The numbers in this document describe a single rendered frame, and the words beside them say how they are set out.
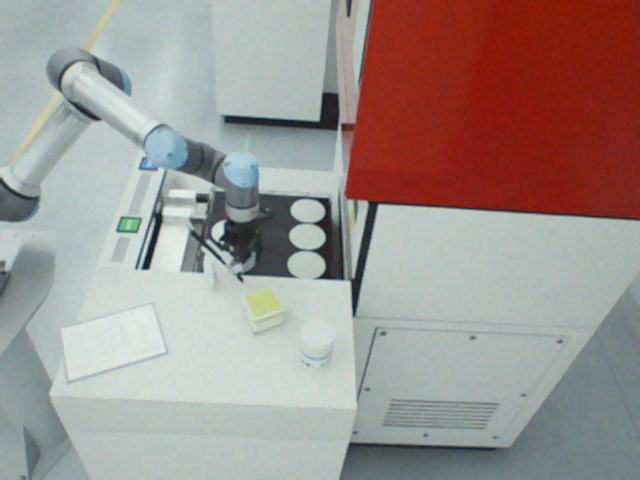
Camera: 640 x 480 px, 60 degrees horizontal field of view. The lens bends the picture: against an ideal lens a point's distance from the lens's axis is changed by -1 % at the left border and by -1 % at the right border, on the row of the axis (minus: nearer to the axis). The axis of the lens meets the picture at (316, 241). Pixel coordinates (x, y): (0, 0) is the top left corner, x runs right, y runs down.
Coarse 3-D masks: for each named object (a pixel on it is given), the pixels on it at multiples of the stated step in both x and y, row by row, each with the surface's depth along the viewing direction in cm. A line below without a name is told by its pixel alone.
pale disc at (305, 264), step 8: (296, 256) 152; (304, 256) 153; (312, 256) 153; (320, 256) 153; (288, 264) 150; (296, 264) 150; (304, 264) 150; (312, 264) 151; (320, 264) 151; (296, 272) 148; (304, 272) 149; (312, 272) 149; (320, 272) 149
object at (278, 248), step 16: (224, 192) 168; (224, 208) 164; (272, 208) 165; (288, 208) 166; (208, 224) 158; (272, 224) 160; (288, 224) 161; (304, 224) 162; (320, 224) 162; (272, 240) 156; (288, 240) 156; (272, 256) 152; (288, 256) 152; (240, 272) 147; (256, 272) 147; (272, 272) 148; (288, 272) 148
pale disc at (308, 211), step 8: (304, 200) 169; (312, 200) 169; (296, 208) 166; (304, 208) 166; (312, 208) 166; (320, 208) 167; (296, 216) 163; (304, 216) 164; (312, 216) 164; (320, 216) 164
